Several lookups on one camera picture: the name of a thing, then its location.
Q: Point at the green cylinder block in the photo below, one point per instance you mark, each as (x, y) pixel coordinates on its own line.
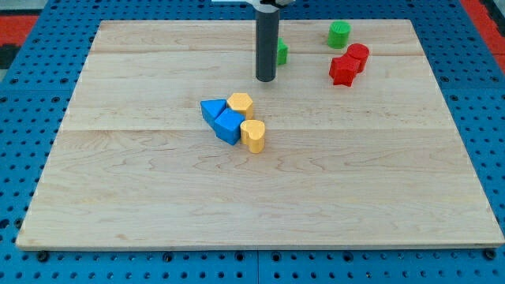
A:
(338, 34)

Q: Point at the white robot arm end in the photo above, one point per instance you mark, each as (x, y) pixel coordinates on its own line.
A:
(266, 6)

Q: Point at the blue triangle block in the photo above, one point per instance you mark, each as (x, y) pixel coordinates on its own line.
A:
(211, 109)

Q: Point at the red cylinder block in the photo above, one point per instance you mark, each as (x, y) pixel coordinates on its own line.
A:
(359, 52)

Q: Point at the blue cube block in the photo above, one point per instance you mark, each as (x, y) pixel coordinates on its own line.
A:
(227, 126)

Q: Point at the light wooden board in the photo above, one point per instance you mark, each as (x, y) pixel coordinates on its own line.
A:
(135, 167)

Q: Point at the yellow heart block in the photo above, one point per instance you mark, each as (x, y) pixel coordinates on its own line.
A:
(252, 135)

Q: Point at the yellow hexagon block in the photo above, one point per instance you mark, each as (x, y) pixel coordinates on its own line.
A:
(242, 103)

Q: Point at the gray cylindrical pusher rod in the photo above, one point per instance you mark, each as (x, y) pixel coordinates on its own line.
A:
(267, 32)

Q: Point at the red star block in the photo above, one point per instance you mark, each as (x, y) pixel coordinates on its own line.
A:
(343, 70)

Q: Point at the green star block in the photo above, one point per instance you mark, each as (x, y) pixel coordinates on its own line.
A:
(282, 52)

